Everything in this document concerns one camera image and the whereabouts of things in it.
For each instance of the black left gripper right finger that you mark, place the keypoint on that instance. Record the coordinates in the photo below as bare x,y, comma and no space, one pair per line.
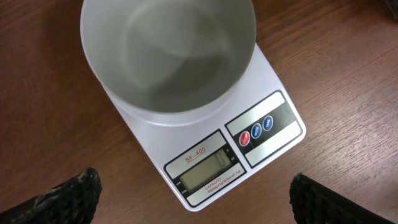
313,203

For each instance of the white round bowl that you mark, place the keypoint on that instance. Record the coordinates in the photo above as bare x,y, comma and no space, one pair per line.
168,56

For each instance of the white digital kitchen scale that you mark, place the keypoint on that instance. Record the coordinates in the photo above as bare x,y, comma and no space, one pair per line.
205,153

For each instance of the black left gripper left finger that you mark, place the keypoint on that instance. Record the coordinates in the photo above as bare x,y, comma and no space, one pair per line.
72,202

